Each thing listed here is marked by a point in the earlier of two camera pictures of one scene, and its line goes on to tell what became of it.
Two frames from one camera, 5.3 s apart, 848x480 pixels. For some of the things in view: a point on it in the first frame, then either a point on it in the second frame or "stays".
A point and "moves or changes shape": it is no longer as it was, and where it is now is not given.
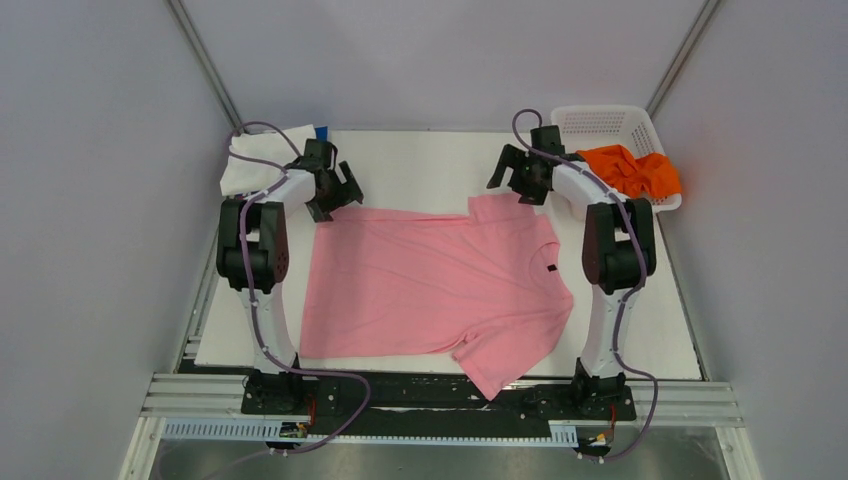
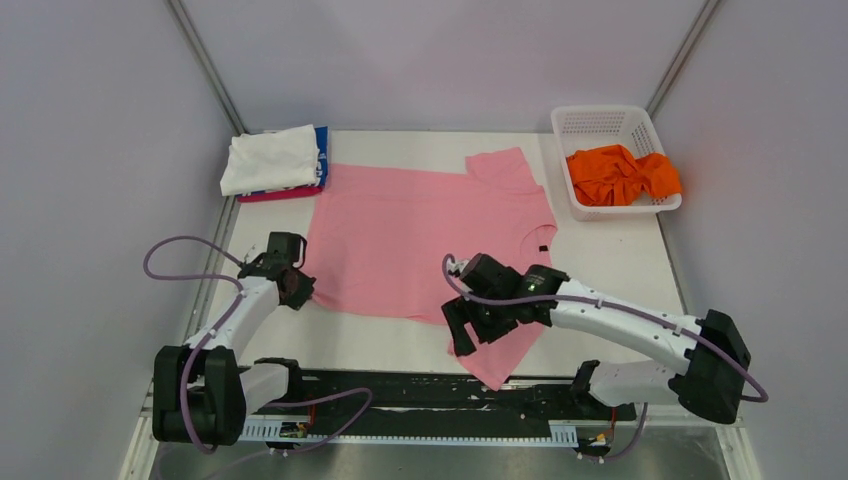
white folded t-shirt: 241,177 stays
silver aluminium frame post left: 197,47 stays
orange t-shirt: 614,166 stays
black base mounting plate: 424,404 stays
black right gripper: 514,157 to 456,312
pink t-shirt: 473,286 moves or changes shape
